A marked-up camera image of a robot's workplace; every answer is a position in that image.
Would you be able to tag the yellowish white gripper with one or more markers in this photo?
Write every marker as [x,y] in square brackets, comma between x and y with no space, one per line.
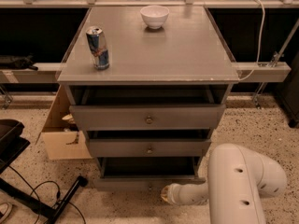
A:
[177,194]

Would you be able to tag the grey bottom drawer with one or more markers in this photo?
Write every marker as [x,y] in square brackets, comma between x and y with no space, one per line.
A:
[146,174]

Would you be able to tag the black object on rail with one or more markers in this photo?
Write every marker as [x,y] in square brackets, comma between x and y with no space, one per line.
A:
[17,62]

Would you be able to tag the white shoe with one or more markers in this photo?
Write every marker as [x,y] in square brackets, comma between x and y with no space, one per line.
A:
[5,210]

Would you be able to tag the grey drawer cabinet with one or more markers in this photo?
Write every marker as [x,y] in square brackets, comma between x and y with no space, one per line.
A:
[182,63]

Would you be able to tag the grey middle drawer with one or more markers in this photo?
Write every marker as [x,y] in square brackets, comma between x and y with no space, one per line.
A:
[112,148]

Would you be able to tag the blue silver energy drink can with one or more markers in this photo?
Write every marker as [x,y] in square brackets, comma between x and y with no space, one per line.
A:
[98,47]

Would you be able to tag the metal frame rail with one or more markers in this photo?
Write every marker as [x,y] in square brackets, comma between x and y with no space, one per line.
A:
[49,72]

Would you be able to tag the open cardboard box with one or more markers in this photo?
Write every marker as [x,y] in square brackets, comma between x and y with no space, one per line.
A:
[63,141]

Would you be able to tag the grey drawer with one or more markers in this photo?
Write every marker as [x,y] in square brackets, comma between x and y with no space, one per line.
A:
[146,117]
[146,174]
[112,148]

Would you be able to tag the white ceramic bowl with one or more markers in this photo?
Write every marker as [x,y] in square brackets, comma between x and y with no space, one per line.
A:
[154,16]

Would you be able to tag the grey top drawer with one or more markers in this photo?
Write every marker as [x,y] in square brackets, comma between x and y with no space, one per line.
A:
[146,117]

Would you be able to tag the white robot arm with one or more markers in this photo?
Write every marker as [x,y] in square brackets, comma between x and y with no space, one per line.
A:
[237,179]

